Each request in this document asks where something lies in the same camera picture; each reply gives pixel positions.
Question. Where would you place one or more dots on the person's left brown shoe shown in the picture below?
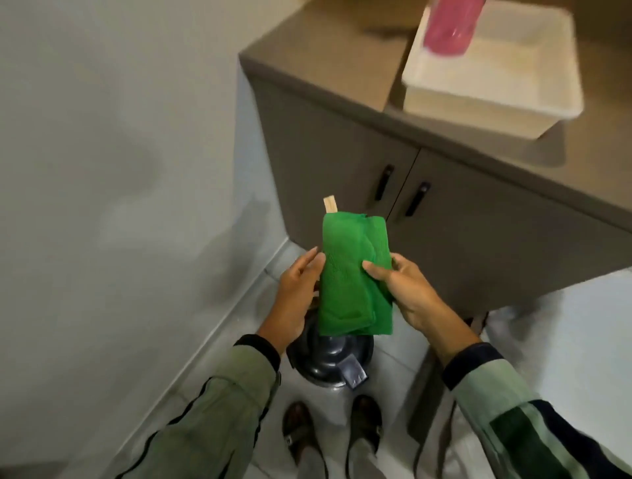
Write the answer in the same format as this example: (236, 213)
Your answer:
(297, 429)

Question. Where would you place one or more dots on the person's right forearm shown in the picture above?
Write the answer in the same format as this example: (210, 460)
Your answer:
(513, 414)

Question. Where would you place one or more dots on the person's right hand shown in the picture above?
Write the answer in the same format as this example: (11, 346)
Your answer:
(414, 296)

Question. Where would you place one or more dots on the black pedal trash bin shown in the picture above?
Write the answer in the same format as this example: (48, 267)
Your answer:
(328, 360)

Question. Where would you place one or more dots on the person's left thumb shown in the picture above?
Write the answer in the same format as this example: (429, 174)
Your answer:
(317, 270)

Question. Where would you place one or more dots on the grey brown cabinet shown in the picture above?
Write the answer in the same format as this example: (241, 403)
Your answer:
(493, 217)

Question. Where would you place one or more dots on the person's left hand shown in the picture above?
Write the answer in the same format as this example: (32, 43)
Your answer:
(291, 301)

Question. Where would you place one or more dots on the pink translucent bottle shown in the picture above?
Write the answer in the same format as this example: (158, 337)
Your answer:
(452, 24)

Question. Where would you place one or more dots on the person's right brown shoe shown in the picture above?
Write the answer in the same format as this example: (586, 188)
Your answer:
(366, 422)

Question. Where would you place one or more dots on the white plastic tub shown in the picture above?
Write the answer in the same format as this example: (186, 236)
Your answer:
(498, 74)

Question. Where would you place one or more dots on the person's brown shoe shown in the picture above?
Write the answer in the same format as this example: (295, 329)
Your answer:
(297, 429)
(366, 422)

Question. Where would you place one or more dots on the green microfibre cloth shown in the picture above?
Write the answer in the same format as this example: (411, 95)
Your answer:
(353, 276)

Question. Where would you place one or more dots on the light wooden stick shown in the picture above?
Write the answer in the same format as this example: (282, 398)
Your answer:
(330, 204)

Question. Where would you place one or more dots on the person's right thumb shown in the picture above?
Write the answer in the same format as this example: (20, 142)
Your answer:
(377, 272)

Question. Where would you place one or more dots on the person's grey trouser legs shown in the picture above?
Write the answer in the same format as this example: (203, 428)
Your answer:
(363, 466)

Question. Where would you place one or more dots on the person's left forearm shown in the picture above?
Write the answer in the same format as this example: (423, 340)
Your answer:
(217, 419)

